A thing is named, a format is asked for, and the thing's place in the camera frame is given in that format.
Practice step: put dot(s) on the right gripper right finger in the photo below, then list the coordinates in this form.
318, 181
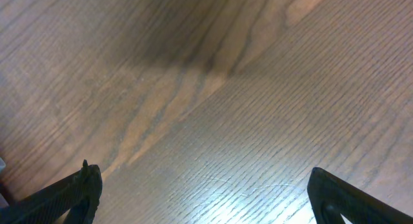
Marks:
334, 200

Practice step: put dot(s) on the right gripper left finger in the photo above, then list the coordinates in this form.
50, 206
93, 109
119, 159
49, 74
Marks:
75, 196

